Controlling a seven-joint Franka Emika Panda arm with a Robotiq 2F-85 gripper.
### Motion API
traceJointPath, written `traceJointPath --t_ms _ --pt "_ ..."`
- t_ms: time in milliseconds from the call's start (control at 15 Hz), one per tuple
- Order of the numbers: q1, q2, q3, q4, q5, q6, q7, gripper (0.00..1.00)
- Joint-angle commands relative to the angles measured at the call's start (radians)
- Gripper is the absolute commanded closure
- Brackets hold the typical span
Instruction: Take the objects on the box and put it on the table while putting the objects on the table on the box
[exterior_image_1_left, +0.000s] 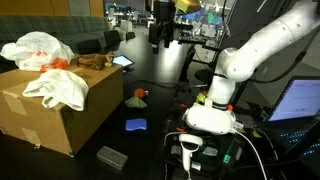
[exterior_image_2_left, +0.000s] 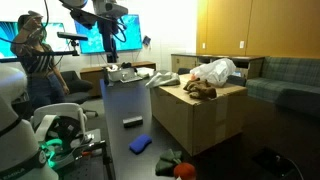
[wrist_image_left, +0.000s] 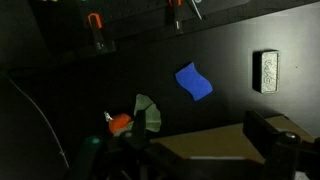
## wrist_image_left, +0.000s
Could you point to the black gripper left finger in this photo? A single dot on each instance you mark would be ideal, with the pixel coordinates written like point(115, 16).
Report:
point(135, 140)

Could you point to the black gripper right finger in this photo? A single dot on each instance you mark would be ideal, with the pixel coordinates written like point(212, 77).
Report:
point(279, 149)

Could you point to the plush orange radish toy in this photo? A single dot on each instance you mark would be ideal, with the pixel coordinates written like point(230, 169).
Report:
point(117, 123)

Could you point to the blue sponge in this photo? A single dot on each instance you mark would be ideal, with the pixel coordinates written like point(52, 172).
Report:
point(193, 82)

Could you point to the cardboard box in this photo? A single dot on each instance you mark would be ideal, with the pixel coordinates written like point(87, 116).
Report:
point(229, 141)

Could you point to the grey whiteboard eraser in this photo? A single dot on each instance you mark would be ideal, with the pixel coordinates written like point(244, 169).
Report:
point(265, 71)

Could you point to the orange handled clamp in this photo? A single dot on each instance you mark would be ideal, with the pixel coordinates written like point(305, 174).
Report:
point(101, 44)
point(175, 5)

